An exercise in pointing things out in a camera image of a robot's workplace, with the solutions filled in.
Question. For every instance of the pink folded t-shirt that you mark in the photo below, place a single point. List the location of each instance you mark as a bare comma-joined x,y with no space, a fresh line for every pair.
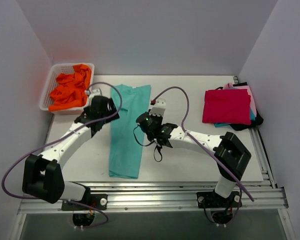
243,86

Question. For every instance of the white plastic basket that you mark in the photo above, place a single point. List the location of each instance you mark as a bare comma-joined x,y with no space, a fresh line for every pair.
50,84

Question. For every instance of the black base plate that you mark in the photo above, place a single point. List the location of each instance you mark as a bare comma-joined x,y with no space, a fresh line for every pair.
100,200
210,199

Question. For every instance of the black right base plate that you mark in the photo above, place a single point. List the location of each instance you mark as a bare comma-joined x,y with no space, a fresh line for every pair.
210,199

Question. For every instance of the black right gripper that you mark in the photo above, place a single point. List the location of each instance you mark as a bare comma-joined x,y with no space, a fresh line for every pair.
143,120

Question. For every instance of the black folded t-shirt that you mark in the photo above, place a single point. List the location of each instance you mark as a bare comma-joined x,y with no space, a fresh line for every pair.
240,127

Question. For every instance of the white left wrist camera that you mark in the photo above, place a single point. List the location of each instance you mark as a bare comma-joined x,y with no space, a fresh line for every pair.
91,93

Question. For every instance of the magenta folded t-shirt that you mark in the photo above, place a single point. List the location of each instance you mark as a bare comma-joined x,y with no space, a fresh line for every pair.
227,106

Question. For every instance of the teal folded t-shirt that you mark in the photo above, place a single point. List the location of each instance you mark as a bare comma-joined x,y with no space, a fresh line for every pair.
252,116

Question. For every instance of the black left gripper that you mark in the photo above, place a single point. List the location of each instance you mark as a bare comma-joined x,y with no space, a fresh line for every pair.
109,113

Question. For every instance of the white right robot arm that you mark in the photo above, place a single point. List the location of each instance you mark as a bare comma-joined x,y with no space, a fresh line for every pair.
229,153

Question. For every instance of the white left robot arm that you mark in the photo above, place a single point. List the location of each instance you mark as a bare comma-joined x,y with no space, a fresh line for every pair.
43,176

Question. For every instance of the orange t-shirt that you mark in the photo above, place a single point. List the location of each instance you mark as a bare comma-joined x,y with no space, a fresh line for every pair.
70,91

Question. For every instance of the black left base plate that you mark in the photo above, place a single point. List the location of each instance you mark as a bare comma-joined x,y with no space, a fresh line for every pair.
100,200

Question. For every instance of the teal t-shirt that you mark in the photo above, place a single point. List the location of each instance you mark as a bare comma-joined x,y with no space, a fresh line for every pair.
252,116
125,152

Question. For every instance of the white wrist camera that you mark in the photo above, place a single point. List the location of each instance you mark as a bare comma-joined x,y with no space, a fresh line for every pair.
158,107
91,93

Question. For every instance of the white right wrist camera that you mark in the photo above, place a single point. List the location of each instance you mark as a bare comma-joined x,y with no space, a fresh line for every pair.
158,107

